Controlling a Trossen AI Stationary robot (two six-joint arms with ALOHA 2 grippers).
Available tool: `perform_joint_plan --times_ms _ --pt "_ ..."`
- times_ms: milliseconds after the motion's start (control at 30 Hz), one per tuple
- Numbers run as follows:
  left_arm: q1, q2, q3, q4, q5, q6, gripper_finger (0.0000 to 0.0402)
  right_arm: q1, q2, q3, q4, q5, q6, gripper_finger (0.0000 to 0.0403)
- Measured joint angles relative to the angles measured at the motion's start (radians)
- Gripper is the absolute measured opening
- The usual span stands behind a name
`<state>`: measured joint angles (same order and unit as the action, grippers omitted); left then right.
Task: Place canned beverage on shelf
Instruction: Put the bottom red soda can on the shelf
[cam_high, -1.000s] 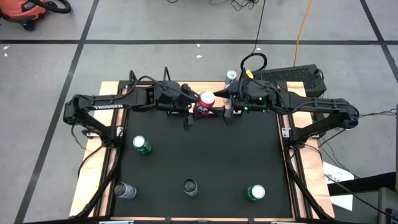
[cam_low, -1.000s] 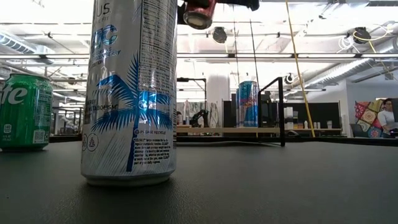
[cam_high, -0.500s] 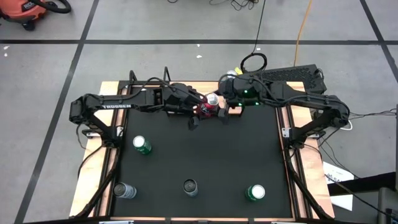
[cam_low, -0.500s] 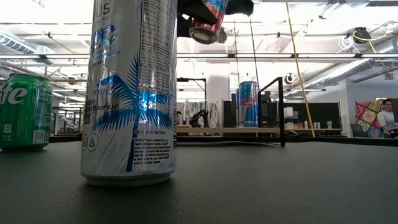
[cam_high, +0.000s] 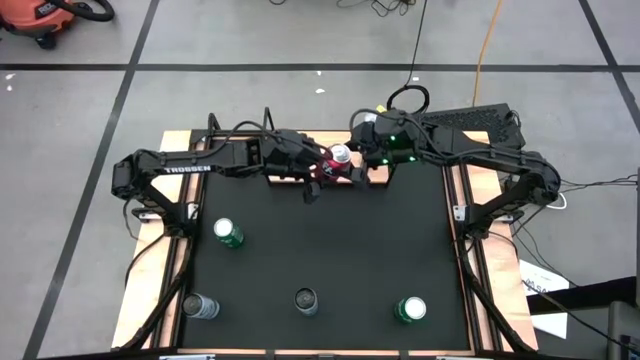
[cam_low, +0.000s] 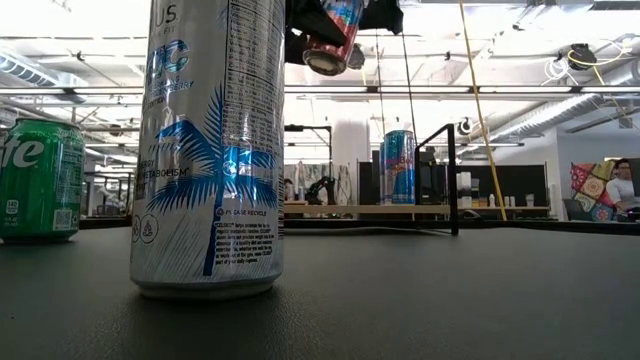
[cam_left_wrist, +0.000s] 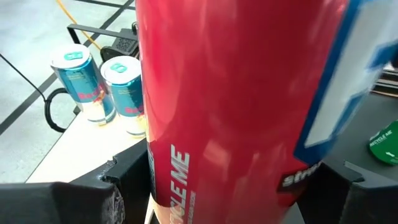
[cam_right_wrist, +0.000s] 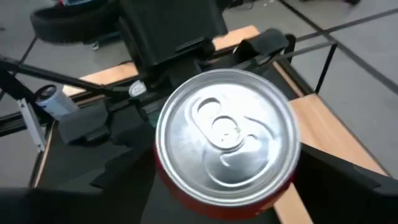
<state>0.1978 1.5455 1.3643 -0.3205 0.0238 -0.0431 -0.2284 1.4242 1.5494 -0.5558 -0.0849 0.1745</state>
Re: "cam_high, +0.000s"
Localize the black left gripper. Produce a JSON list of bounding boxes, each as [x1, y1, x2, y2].
[[277, 131, 335, 205]]

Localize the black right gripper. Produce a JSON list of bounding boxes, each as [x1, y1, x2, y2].
[[349, 119, 391, 185]]

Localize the red Fanta can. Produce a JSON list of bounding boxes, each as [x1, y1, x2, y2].
[[310, 143, 354, 185]]

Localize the green Sprite can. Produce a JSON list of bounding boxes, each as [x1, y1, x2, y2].
[[393, 295, 428, 325], [213, 217, 246, 250]]

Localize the white Celsius can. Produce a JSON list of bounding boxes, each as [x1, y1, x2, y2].
[[181, 292, 221, 321]]

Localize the black table mat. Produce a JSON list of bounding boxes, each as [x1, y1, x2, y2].
[[179, 164, 471, 351]]

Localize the dark can bottom centre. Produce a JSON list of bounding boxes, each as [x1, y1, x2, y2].
[[293, 286, 320, 317]]

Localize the white paper sheet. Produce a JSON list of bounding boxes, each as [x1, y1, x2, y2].
[[518, 258, 571, 341]]

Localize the orange shop vacuum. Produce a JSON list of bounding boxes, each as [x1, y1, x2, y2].
[[0, 0, 76, 50]]

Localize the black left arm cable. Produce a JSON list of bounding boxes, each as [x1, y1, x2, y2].
[[198, 119, 321, 151]]

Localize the thin black power cable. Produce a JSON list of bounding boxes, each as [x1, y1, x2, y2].
[[386, 0, 431, 117]]

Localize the black aluminium rig frame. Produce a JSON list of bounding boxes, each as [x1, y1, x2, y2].
[[117, 127, 539, 360]]

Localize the yellow extension cord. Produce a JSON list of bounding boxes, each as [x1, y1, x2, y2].
[[471, 0, 504, 107]]

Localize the black floor cable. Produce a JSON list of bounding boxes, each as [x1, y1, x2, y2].
[[554, 173, 640, 194]]

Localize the black vacuum hose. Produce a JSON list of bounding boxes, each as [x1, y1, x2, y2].
[[49, 0, 116, 24]]

